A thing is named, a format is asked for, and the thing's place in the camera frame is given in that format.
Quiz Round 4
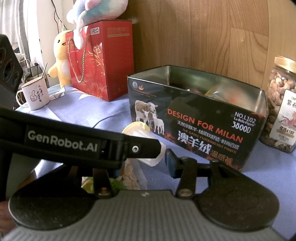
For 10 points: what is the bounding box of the dark green snack packet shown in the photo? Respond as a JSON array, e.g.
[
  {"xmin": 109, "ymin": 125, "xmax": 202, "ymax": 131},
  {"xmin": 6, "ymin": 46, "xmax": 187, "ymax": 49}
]
[{"xmin": 81, "ymin": 177, "xmax": 126, "ymax": 194}]

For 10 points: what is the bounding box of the white jelly cup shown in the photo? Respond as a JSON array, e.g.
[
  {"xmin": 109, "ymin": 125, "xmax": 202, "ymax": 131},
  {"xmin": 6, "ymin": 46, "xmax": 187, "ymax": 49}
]
[{"xmin": 122, "ymin": 121, "xmax": 166, "ymax": 167}]

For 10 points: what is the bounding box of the nut packet orange label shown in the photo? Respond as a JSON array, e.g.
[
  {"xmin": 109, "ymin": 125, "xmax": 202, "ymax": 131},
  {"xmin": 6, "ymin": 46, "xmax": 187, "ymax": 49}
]
[{"xmin": 117, "ymin": 159, "xmax": 147, "ymax": 190}]

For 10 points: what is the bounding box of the person's left hand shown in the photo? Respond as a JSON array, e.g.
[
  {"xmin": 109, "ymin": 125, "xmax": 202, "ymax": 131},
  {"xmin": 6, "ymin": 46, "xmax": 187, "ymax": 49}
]
[{"xmin": 0, "ymin": 201, "xmax": 16, "ymax": 234}]

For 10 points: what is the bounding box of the white mug with drawing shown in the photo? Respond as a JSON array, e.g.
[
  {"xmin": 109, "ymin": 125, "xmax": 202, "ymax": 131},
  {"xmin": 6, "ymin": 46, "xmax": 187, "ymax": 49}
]
[{"xmin": 16, "ymin": 77, "xmax": 50, "ymax": 110}]

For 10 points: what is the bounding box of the black sheep tin box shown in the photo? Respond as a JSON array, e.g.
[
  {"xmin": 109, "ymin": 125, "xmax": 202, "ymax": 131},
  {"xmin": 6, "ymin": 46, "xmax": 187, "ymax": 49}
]
[{"xmin": 127, "ymin": 65, "xmax": 268, "ymax": 170}]

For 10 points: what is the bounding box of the yellow plush duck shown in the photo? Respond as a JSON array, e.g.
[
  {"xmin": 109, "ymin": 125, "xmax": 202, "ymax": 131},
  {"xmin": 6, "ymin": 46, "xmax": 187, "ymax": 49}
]
[{"xmin": 48, "ymin": 30, "xmax": 72, "ymax": 88}]

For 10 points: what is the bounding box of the red gift bag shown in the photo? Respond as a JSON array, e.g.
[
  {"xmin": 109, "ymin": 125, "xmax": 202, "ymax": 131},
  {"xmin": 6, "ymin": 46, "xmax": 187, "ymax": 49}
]
[{"xmin": 66, "ymin": 20, "xmax": 134, "ymax": 101}]

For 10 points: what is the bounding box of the blue printed cloth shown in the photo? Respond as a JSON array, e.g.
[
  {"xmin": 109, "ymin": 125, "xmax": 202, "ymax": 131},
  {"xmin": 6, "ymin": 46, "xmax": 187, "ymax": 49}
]
[{"xmin": 14, "ymin": 84, "xmax": 296, "ymax": 240}]

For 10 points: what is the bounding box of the cashew nut jar gold lid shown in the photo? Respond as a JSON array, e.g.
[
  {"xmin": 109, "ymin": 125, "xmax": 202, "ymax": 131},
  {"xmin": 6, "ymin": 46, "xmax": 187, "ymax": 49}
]
[{"xmin": 260, "ymin": 56, "xmax": 295, "ymax": 153}]

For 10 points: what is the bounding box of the wooden pattern board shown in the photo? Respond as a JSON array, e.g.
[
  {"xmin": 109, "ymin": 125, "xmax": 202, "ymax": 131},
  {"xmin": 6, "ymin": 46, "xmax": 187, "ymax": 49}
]
[{"xmin": 122, "ymin": 1, "xmax": 295, "ymax": 89}]

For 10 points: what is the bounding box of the pastel plush dolphin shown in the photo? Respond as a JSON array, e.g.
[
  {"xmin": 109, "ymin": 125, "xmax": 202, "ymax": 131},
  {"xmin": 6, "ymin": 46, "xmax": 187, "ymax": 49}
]
[{"xmin": 66, "ymin": 0, "xmax": 128, "ymax": 50}]

